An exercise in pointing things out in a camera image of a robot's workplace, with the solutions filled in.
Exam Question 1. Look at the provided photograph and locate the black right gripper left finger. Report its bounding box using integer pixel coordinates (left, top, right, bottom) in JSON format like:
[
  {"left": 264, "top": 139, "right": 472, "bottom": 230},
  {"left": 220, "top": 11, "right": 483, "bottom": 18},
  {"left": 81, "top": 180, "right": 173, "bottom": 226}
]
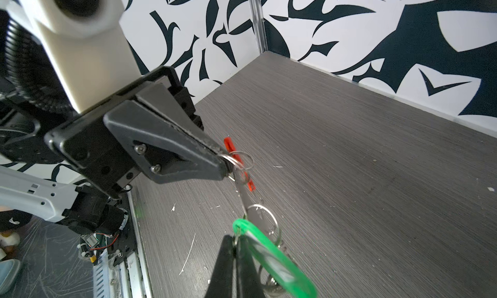
[{"left": 204, "top": 235, "right": 236, "bottom": 298}]

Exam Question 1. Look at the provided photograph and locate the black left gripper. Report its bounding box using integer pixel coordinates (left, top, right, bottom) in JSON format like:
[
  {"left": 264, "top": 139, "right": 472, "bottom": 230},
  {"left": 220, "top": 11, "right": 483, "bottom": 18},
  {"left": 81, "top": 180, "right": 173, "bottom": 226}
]
[{"left": 44, "top": 66, "right": 229, "bottom": 198}]

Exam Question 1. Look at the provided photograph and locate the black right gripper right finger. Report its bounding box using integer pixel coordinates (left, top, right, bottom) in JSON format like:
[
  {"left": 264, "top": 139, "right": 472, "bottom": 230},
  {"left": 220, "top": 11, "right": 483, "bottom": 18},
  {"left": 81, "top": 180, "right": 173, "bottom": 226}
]
[{"left": 236, "top": 236, "right": 265, "bottom": 298}]

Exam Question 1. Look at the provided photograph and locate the green tagged key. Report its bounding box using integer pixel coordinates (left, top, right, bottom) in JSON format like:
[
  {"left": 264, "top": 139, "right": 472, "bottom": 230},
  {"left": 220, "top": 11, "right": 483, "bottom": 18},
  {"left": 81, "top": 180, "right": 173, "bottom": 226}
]
[{"left": 232, "top": 219, "right": 318, "bottom": 298}]

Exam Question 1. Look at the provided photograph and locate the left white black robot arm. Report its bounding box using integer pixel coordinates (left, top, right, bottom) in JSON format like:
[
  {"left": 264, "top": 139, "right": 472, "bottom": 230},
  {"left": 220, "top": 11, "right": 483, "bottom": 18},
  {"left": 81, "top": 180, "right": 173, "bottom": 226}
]
[{"left": 1, "top": 66, "right": 234, "bottom": 235}]

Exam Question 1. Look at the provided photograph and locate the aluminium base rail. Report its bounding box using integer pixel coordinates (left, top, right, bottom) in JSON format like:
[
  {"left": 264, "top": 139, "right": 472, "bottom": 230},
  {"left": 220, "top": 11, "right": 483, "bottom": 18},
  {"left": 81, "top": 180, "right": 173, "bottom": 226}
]
[{"left": 77, "top": 191, "right": 153, "bottom": 297}]

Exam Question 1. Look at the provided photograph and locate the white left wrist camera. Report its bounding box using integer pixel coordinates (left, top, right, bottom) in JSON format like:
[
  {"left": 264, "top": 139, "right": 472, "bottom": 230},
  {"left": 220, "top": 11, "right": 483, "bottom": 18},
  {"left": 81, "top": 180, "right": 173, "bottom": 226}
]
[{"left": 1, "top": 0, "right": 141, "bottom": 114}]

